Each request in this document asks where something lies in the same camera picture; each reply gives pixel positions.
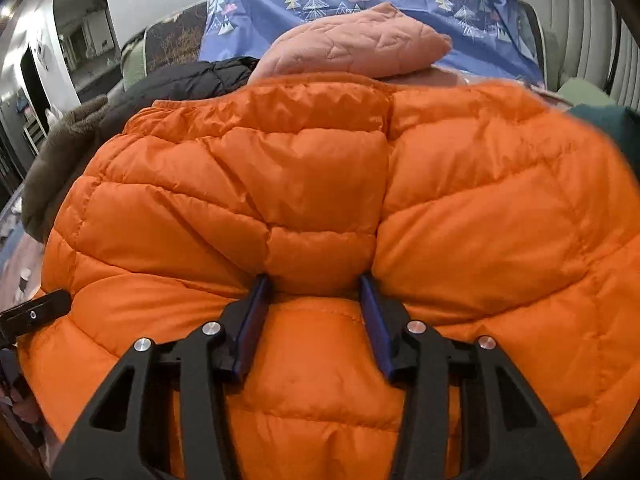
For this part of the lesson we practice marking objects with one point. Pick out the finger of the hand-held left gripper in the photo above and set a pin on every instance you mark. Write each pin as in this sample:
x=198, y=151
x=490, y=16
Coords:
x=40, y=310

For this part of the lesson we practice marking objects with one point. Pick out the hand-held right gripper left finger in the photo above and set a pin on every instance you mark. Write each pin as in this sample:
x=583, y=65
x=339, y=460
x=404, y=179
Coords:
x=252, y=320

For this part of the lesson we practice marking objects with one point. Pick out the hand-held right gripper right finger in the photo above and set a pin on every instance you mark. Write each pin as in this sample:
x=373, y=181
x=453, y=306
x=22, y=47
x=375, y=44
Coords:
x=375, y=320

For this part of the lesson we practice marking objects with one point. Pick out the orange puffer jacket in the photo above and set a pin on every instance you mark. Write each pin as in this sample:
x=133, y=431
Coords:
x=320, y=185

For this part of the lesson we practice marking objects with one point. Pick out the brown fuzzy garment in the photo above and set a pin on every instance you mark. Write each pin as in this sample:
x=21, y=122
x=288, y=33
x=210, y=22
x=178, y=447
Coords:
x=60, y=160

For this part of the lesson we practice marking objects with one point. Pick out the black puffer garment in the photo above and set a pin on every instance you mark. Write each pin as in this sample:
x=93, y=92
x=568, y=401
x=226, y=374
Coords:
x=190, y=80

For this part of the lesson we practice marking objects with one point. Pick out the pink quilted jacket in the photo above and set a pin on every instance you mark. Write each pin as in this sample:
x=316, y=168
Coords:
x=350, y=45

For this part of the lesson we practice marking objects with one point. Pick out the dark printed blanket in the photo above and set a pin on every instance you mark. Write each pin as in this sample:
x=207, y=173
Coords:
x=175, y=35

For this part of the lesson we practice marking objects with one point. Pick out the dark teal cloth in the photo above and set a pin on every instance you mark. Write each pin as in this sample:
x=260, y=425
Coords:
x=615, y=125

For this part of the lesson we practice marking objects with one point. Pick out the green pillow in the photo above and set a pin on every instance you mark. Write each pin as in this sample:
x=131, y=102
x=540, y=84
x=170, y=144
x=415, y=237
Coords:
x=585, y=92

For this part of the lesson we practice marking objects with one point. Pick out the white pleated curtain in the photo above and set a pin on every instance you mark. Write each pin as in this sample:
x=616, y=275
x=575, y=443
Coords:
x=585, y=10

